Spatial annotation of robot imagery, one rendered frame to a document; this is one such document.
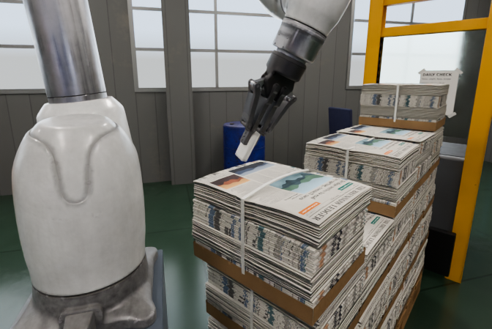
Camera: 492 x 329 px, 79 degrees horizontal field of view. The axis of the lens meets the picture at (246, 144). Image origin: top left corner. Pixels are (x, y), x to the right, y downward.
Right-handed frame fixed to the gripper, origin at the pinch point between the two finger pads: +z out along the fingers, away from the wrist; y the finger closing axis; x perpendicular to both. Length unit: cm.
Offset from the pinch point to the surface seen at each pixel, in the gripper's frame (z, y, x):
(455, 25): -78, -157, -44
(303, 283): 17.5, -8.2, 23.5
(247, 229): 18.0, -5.2, 7.3
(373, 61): -43, -154, -78
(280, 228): 11.4, -5.3, 14.4
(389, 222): 14, -67, 14
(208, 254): 34.0, -6.0, -0.7
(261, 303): 37.1, -15.7, 14.8
